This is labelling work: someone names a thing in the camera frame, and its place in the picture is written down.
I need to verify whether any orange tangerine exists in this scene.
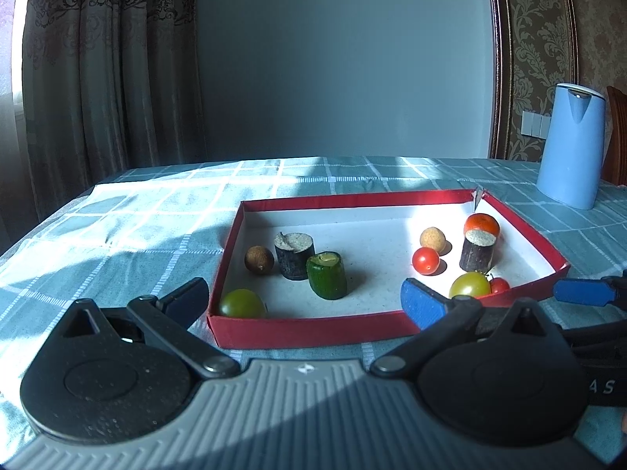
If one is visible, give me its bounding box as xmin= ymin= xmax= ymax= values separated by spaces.
xmin=464 ymin=213 xmax=500 ymax=242

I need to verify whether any red cardboard box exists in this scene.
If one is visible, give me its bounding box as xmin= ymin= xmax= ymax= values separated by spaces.
xmin=206 ymin=188 xmax=571 ymax=351

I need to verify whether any thick dark sugarcane piece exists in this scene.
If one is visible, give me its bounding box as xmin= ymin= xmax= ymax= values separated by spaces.
xmin=274 ymin=231 xmax=315 ymax=282

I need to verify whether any blue electric kettle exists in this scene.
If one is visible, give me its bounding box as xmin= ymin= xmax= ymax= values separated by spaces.
xmin=536 ymin=83 xmax=606 ymax=211

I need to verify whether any pale tan longan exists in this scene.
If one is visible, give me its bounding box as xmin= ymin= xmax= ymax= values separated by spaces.
xmin=420 ymin=226 xmax=448 ymax=254

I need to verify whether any wooden chair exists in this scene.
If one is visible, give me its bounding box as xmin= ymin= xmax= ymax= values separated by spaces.
xmin=600 ymin=85 xmax=627 ymax=187

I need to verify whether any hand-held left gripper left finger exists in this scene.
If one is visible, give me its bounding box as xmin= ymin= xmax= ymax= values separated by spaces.
xmin=63 ymin=277 xmax=242 ymax=379

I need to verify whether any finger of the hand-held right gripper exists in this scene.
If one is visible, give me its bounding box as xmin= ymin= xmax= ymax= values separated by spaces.
xmin=560 ymin=320 xmax=627 ymax=351
xmin=553 ymin=269 xmax=627 ymax=311

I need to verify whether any green cucumber piece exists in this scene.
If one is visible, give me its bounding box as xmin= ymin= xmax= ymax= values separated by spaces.
xmin=306 ymin=251 xmax=348 ymax=300

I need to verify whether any brown wall moulding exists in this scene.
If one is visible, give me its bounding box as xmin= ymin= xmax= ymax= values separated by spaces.
xmin=482 ymin=0 xmax=581 ymax=160

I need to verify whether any brown longan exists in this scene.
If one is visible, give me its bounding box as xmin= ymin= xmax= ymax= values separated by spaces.
xmin=244 ymin=246 xmax=274 ymax=274

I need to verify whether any teal checked tablecloth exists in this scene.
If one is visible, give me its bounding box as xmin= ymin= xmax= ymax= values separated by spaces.
xmin=0 ymin=155 xmax=627 ymax=470

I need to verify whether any slim purple sugarcane piece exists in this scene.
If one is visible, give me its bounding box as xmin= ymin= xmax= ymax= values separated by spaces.
xmin=459 ymin=230 xmax=497 ymax=273

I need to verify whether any green tomato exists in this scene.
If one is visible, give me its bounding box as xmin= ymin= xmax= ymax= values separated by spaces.
xmin=448 ymin=271 xmax=492 ymax=300
xmin=218 ymin=289 xmax=268 ymax=319

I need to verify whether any patterned brown curtain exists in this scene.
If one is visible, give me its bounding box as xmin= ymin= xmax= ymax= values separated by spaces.
xmin=0 ymin=0 xmax=207 ymax=236

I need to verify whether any white wall switch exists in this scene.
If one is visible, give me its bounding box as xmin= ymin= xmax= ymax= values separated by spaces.
xmin=520 ymin=110 xmax=553 ymax=139

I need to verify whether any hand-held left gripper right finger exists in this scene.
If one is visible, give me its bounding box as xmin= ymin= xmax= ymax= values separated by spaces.
xmin=371 ymin=277 xmax=564 ymax=379

